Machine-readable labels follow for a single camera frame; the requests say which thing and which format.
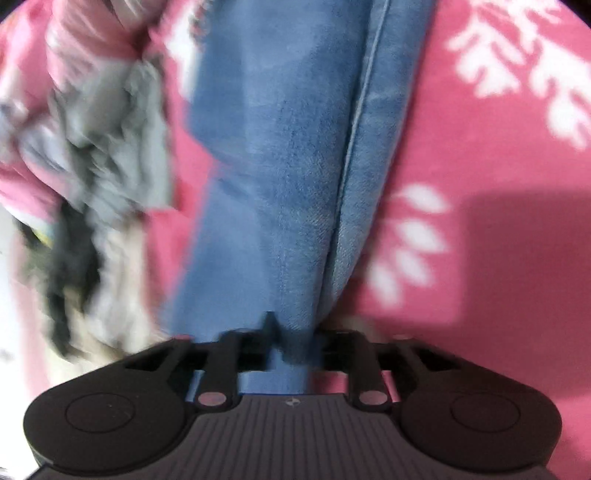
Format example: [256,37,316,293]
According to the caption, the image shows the beige garment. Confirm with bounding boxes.
[69,222,171,356]

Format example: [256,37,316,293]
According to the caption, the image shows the blue denim jeans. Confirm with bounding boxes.
[166,0,437,395]

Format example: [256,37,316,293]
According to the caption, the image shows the dark grey garment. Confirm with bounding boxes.
[28,203,102,356]

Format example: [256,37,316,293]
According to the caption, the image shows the pink floral duvet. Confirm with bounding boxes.
[0,0,185,222]

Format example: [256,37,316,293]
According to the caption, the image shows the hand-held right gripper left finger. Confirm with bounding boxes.
[122,311,282,409]

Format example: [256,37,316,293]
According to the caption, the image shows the light grey garment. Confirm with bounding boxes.
[18,60,174,217]

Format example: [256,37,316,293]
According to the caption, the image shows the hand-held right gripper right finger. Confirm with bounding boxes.
[315,328,462,411]

